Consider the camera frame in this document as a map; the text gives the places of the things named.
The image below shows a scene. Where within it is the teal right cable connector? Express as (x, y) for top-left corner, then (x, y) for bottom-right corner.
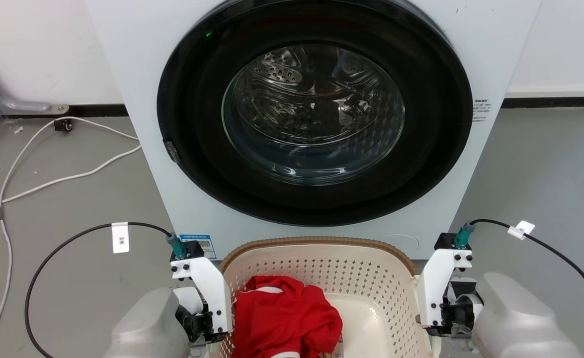
(453, 222), (476, 249)

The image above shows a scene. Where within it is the steel washer drum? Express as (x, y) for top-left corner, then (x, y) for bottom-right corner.
(221, 44), (406, 186)

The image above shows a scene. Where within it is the small text sticker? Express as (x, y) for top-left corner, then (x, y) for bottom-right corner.
(472, 98), (492, 124)

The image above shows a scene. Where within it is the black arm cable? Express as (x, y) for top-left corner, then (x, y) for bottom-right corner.
(25, 222), (173, 358)
(470, 218), (584, 358)

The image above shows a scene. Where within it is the blue energy label sticker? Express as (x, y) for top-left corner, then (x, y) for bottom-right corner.
(180, 235), (218, 260)

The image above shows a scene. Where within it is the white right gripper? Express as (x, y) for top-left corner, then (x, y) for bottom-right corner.
(416, 248), (484, 338)

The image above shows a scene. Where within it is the black baseboard strip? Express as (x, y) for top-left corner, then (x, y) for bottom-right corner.
(501, 96), (584, 109)

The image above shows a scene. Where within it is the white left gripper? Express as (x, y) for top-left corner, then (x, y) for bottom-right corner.
(171, 256), (233, 345)

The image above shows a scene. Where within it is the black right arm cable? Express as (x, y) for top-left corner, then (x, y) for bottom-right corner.
(470, 218), (584, 358)

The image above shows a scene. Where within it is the round black washer door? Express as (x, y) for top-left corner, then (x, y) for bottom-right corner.
(157, 0), (473, 227)

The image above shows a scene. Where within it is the grey wall pipe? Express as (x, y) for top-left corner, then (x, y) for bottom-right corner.
(0, 50), (70, 116)

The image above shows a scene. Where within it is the short white cable tag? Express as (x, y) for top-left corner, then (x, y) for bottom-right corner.
(508, 221), (535, 240)

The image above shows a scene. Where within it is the red garment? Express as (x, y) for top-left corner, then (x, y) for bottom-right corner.
(231, 275), (343, 358)

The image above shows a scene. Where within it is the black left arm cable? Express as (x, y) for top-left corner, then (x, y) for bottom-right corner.
(25, 222), (173, 358)

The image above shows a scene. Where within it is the beige perforated laundry basket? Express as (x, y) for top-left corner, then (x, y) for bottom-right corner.
(207, 237), (444, 358)

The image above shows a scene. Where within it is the teal cable connector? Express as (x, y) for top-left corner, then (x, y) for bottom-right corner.
(453, 222), (476, 249)
(167, 233), (188, 259)

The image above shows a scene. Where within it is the round white filter cover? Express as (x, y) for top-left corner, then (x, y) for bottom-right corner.
(381, 234), (420, 254)

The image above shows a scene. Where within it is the teal left cable connector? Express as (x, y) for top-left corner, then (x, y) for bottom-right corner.
(167, 233), (188, 259)

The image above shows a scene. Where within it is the long white cable tag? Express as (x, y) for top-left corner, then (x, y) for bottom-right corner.
(111, 222), (130, 254)

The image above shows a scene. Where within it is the white and grey floor cable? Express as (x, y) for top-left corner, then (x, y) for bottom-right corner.
(0, 117), (139, 358)

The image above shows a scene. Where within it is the white front-load washing machine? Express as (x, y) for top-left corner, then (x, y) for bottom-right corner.
(84, 0), (542, 260)

